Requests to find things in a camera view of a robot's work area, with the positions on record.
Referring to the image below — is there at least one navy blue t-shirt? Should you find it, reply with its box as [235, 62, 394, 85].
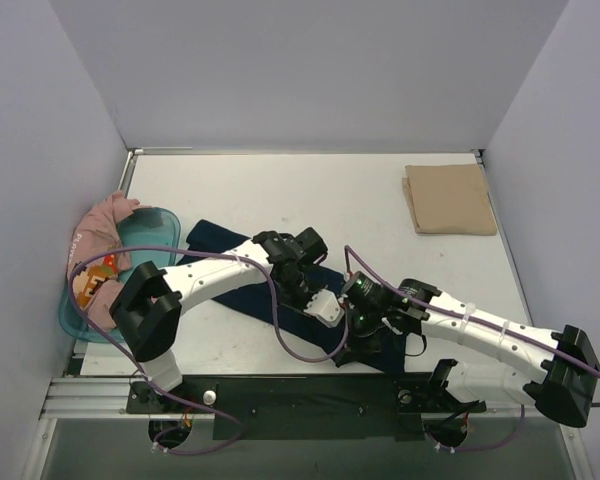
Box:
[186, 219, 406, 375]

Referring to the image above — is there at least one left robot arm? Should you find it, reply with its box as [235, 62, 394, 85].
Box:
[110, 228, 344, 412]

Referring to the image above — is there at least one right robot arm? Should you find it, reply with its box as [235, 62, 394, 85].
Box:
[341, 271, 600, 428]

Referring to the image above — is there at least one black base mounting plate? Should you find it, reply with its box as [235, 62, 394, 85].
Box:
[124, 372, 489, 444]

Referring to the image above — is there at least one folded tan t-shirt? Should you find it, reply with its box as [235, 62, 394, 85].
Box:
[402, 163, 498, 236]

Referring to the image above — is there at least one teal plastic basket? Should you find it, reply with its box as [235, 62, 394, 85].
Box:
[58, 207, 181, 343]

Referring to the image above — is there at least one pink graphic t-shirt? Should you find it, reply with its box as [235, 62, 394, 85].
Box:
[67, 190, 143, 331]

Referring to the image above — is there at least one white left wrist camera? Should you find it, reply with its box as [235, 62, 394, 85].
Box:
[303, 289, 345, 329]

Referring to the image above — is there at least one aluminium front rail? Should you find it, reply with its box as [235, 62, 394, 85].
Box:
[39, 377, 580, 420]

